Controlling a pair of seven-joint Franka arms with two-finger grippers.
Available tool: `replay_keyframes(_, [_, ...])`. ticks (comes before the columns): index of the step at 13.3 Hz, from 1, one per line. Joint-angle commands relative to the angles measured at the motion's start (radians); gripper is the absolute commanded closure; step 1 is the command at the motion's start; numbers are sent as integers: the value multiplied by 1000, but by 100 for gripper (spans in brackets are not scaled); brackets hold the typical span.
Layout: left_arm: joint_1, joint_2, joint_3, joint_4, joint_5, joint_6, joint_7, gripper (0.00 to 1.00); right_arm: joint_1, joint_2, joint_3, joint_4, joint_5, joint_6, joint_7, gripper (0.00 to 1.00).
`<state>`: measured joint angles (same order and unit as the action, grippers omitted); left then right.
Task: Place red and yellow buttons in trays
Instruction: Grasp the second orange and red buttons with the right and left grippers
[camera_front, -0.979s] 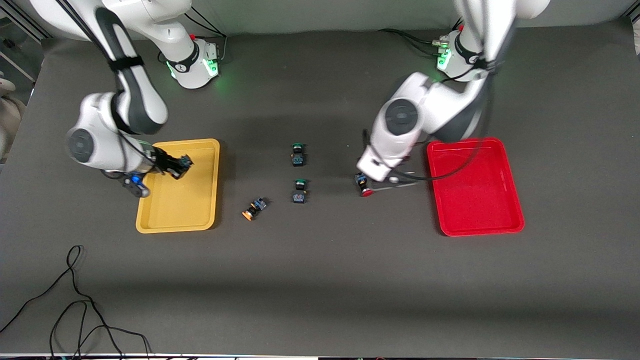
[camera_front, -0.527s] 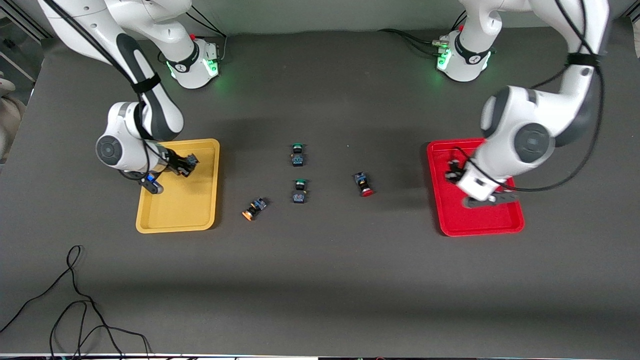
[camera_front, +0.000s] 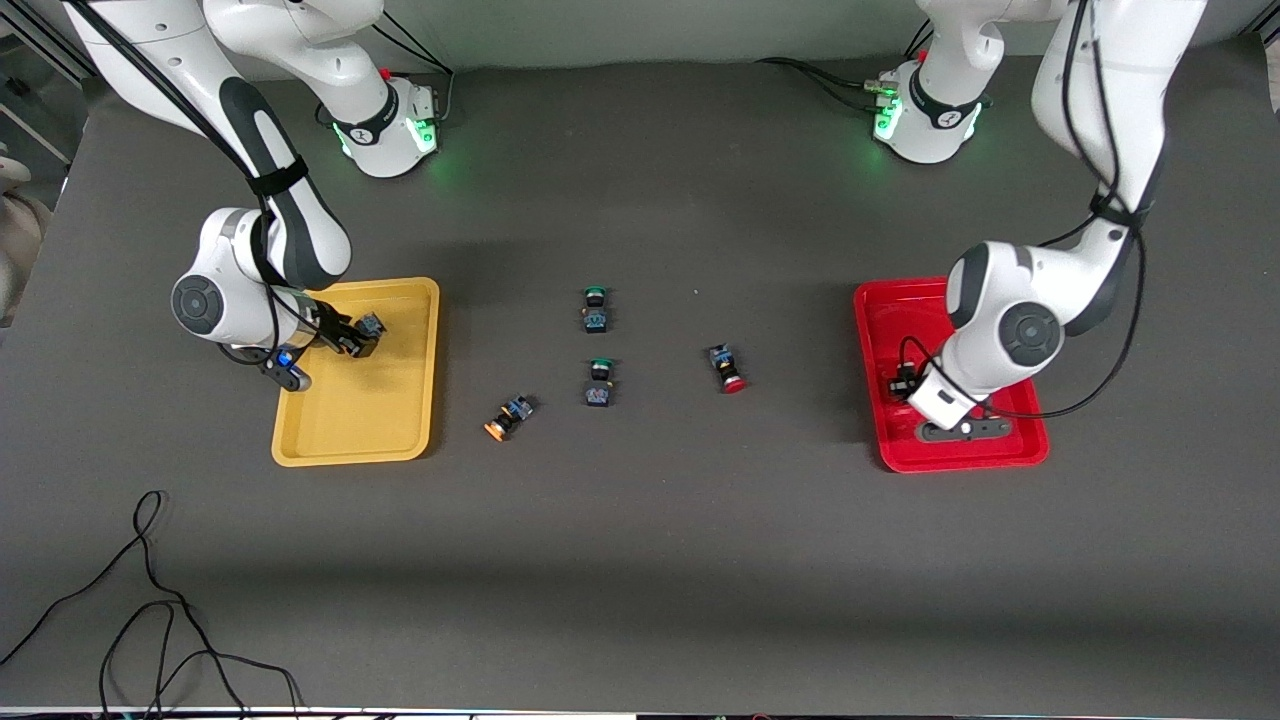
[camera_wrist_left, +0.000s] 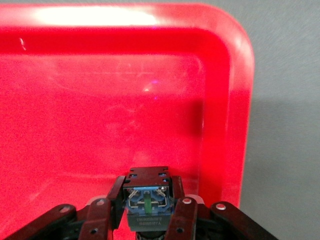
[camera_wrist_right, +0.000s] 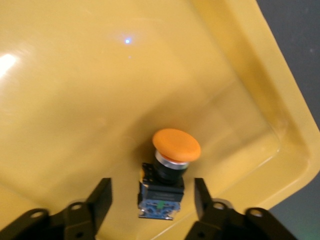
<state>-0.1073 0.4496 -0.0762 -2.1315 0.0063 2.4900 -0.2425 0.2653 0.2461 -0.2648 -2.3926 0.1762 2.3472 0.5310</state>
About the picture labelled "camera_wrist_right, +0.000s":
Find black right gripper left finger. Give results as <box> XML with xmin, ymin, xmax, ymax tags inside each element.
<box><xmin>0</xmin><ymin>177</ymin><xmax>113</xmax><ymax>240</ymax></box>

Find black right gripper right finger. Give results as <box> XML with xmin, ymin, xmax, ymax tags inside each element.
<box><xmin>189</xmin><ymin>177</ymin><xmax>298</xmax><ymax>240</ymax></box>

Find yellow mushroom push button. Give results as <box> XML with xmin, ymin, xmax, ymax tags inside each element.
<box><xmin>136</xmin><ymin>128</ymin><xmax>202</xmax><ymax>221</ymax></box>

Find yellow plastic tray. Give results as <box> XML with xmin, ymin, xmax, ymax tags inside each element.
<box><xmin>0</xmin><ymin>0</ymin><xmax>320</xmax><ymax>240</ymax></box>

